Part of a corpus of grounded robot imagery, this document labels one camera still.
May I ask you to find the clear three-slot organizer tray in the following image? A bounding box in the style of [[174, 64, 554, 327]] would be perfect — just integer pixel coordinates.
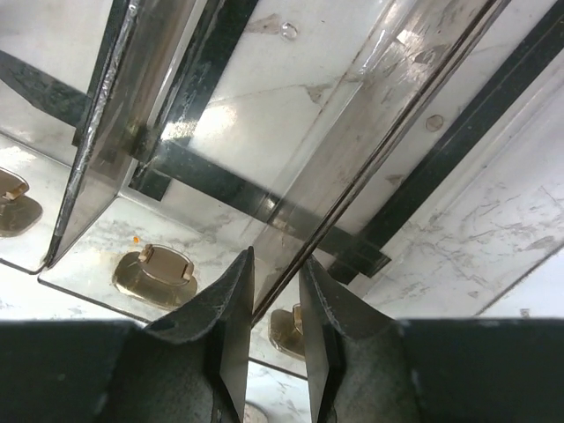
[[1, 1, 563, 375]]

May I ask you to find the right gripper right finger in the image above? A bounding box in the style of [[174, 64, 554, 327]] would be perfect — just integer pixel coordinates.
[[299, 257, 420, 422]]

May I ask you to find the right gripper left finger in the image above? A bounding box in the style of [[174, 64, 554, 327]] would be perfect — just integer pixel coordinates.
[[105, 248, 255, 422]]

